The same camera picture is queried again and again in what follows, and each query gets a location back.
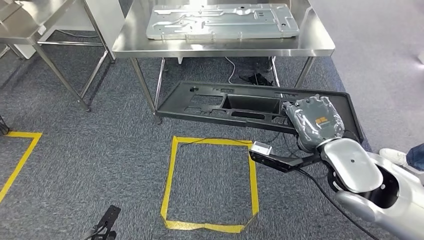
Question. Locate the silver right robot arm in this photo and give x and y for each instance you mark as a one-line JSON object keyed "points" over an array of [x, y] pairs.
{"points": [[351, 165]]}

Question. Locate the stainless steel table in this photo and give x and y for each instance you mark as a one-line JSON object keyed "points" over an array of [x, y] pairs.
{"points": [[26, 30]]}

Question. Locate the yellow floor tape square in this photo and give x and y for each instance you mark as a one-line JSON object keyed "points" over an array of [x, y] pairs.
{"points": [[168, 179], [23, 134]]}

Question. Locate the long black plastic part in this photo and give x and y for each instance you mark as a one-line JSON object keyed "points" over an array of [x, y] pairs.
{"points": [[172, 106]]}

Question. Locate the person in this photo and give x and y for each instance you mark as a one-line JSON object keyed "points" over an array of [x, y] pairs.
{"points": [[415, 155]]}

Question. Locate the stainless steel workbench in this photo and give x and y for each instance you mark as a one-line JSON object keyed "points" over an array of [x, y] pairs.
{"points": [[212, 48]]}

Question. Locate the stamped sheet metal panel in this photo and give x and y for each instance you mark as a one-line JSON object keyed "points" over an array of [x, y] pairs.
{"points": [[222, 21]]}

